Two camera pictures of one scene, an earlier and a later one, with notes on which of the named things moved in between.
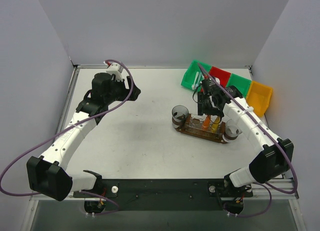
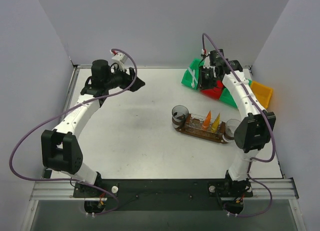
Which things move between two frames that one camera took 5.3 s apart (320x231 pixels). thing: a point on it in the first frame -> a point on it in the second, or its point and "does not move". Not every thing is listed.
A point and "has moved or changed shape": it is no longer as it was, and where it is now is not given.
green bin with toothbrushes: [190, 74] does not move
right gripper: [206, 100] -> [206, 78]
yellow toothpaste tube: [215, 127] does not move
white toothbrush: [193, 86] -> [193, 75]
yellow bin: [259, 96] does not move
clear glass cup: [232, 130] does not move
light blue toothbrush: [198, 80] has moved or changed shape
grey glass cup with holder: [179, 114] does not move
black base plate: [167, 194] does not move
